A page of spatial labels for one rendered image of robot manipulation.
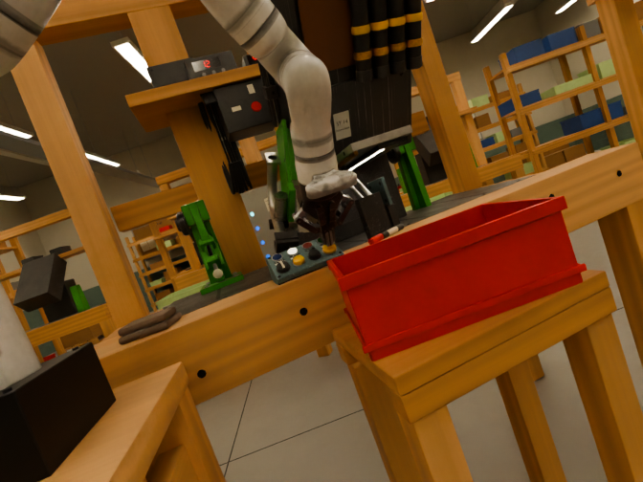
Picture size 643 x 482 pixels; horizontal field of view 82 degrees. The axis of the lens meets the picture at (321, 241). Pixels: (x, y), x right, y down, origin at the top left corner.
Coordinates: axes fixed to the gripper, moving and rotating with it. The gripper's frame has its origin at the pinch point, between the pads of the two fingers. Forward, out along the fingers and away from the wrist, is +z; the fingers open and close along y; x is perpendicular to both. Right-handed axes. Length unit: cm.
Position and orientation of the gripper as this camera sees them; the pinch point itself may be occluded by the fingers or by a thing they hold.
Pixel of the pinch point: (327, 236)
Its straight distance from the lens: 75.2
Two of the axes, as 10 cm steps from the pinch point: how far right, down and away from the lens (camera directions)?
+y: -9.1, 3.5, -2.4
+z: 1.3, 7.8, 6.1
